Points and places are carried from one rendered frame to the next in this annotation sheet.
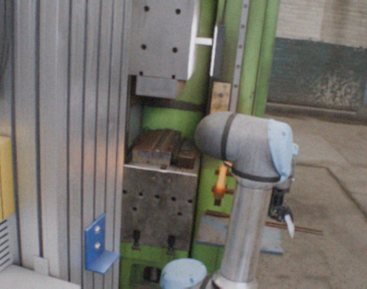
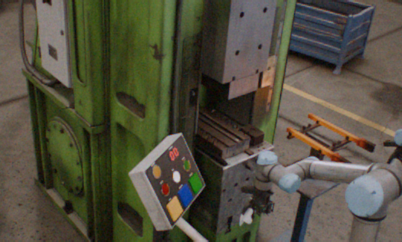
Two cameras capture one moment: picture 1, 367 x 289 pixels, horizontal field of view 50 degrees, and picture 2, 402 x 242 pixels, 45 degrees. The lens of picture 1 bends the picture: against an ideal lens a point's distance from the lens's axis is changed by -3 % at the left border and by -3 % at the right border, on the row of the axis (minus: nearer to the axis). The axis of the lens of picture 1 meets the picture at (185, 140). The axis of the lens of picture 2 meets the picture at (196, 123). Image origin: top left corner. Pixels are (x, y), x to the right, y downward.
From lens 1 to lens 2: 2.12 m
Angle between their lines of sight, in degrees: 45
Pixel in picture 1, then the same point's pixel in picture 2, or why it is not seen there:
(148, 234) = (238, 214)
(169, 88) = (253, 83)
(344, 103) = not seen: outside the picture
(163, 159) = (244, 145)
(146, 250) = (235, 228)
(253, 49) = (289, 18)
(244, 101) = (279, 66)
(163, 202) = (250, 181)
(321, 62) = not seen: outside the picture
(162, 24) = (253, 26)
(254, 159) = not seen: outside the picture
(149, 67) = (240, 70)
